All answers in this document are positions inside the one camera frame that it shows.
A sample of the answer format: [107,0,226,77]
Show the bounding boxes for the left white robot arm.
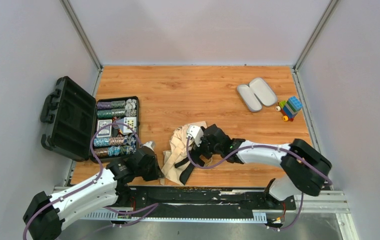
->
[23,142,161,240]

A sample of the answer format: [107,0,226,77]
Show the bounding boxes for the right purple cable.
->
[186,135,333,231]

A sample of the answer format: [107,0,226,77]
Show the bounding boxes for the grey glasses case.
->
[236,77,278,113]

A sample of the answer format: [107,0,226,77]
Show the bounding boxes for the black poker chip case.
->
[40,76,140,163]

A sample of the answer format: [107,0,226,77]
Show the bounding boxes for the colourful toy block car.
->
[275,96,303,122]

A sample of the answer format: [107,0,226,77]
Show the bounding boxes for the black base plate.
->
[117,186,296,219]

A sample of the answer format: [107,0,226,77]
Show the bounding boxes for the aluminium frame rail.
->
[45,187,350,224]

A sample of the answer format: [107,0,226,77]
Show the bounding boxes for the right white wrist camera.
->
[186,124,204,147]

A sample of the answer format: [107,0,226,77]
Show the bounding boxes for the beige folding umbrella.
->
[161,121,207,186]

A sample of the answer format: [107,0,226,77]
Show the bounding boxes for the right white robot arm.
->
[186,124,332,202]

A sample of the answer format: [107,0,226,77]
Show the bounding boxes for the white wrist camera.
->
[186,124,204,147]
[141,141,155,155]

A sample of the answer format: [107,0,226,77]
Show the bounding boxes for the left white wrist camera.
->
[141,141,155,155]

